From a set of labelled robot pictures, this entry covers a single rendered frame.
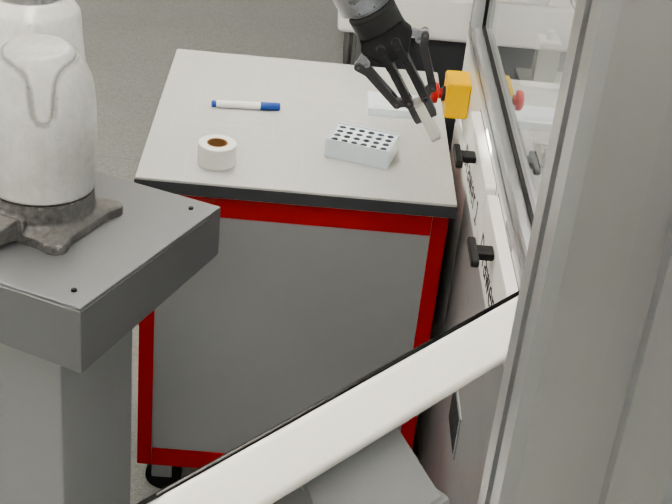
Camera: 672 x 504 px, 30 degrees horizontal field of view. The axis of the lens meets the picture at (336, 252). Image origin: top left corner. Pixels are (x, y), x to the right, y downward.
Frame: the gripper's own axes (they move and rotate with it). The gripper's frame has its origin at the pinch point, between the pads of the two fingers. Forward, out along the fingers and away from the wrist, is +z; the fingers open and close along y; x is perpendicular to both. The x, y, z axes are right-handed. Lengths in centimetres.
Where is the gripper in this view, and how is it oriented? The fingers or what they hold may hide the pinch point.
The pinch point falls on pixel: (427, 118)
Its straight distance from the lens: 199.0
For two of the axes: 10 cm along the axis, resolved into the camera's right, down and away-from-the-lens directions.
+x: 0.2, -4.8, 8.8
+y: 8.9, -3.9, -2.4
